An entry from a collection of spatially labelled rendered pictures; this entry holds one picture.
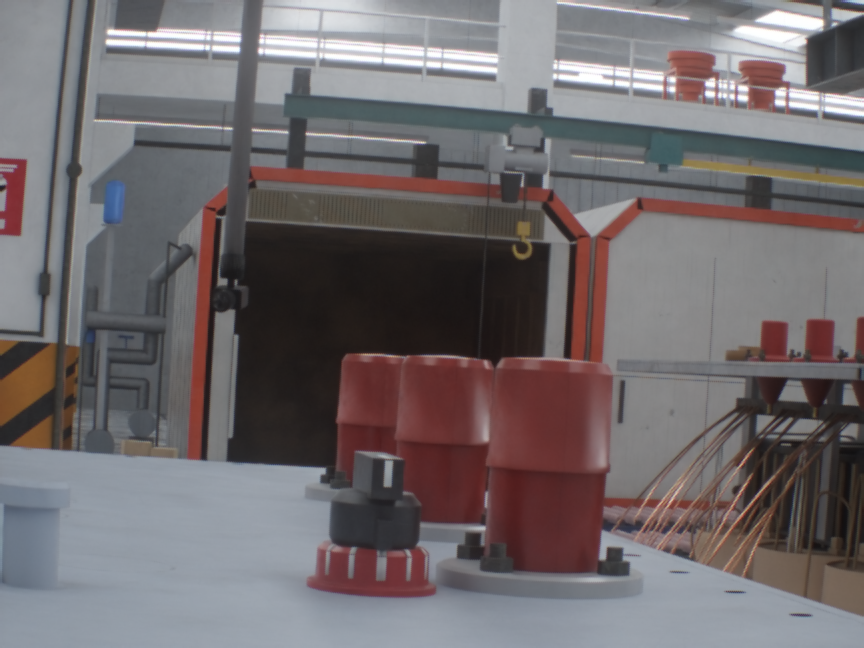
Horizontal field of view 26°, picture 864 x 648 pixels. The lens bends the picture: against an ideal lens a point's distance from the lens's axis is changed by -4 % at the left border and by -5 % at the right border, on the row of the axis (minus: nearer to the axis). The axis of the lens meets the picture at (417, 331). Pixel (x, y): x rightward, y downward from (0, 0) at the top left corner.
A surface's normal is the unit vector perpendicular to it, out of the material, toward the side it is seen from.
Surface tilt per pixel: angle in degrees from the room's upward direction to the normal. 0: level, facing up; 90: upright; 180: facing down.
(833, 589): 90
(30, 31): 90
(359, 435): 90
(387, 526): 90
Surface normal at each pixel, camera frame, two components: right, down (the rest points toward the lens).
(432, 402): -0.26, -0.05
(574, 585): 0.22, 0.00
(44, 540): 0.59, 0.02
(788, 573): -0.75, -0.06
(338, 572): -0.59, -0.08
